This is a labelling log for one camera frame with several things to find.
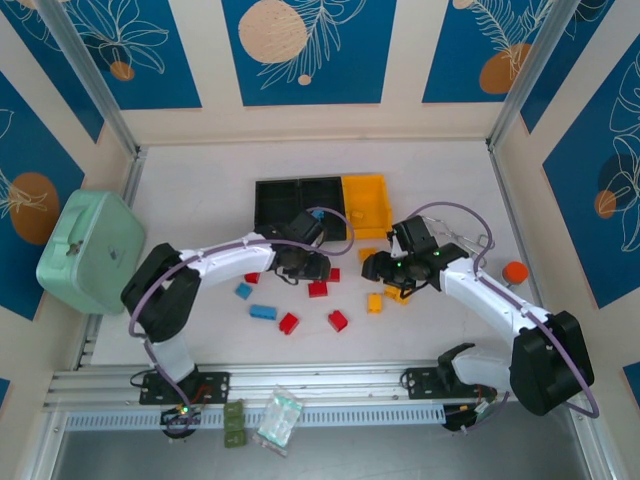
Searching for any black arm base electronics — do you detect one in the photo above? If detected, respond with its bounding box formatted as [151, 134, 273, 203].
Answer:
[159, 403, 202, 442]
[442, 398, 504, 435]

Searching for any yellow plastic bin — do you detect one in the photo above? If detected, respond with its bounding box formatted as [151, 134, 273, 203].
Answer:
[342, 172, 394, 240]

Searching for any orange round push button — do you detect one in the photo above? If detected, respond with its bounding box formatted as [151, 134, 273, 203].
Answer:
[502, 260, 530, 286]

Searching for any clear plastic bag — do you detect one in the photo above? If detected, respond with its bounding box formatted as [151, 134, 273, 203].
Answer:
[252, 384, 305, 459]

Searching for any mint green carry case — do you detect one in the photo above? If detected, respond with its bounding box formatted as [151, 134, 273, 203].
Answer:
[35, 189, 147, 316]

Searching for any metal wire hook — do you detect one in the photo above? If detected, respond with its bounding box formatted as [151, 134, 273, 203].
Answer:
[424, 215, 496, 254]

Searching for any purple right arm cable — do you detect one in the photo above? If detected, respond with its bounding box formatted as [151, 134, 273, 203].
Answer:
[407, 201, 600, 434]

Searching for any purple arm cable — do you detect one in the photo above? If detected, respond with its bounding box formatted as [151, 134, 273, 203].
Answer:
[128, 205, 356, 437]
[407, 201, 600, 434]

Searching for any aluminium mounting rail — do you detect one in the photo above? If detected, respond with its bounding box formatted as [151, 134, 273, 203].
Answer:
[42, 359, 586, 412]

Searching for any slotted grey cable duct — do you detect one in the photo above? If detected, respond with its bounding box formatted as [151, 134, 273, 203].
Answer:
[64, 405, 446, 432]

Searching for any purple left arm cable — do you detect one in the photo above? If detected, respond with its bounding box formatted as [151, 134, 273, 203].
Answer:
[128, 205, 356, 437]

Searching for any aluminium frame post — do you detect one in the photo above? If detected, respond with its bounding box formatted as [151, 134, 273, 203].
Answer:
[567, 402, 624, 480]
[485, 0, 599, 154]
[37, 0, 147, 159]
[22, 409, 69, 480]

